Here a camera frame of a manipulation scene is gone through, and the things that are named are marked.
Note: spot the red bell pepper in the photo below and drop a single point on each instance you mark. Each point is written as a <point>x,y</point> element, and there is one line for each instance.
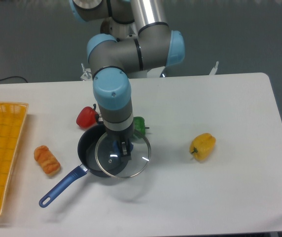
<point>87,117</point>

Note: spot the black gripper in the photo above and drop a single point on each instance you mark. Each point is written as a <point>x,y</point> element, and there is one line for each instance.
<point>121,134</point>

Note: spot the yellow bell pepper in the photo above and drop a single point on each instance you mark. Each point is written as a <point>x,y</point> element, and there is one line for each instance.
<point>202,146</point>

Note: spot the dark blue saucepan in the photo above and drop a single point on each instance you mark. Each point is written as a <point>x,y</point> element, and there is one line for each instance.
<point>86,152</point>

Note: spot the glass lid blue knob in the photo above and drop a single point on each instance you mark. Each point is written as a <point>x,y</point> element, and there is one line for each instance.
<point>112,165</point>

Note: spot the toy croissant bread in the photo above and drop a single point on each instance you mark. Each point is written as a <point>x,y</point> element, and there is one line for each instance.
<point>46,160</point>

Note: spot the green bell pepper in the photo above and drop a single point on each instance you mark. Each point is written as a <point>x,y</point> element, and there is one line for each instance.
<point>140,128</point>

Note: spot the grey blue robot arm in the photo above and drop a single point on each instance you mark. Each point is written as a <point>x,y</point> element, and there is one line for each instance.
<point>111,59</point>

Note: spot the white bracket right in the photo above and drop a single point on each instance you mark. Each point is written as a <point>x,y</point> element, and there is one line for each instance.
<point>214,69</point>

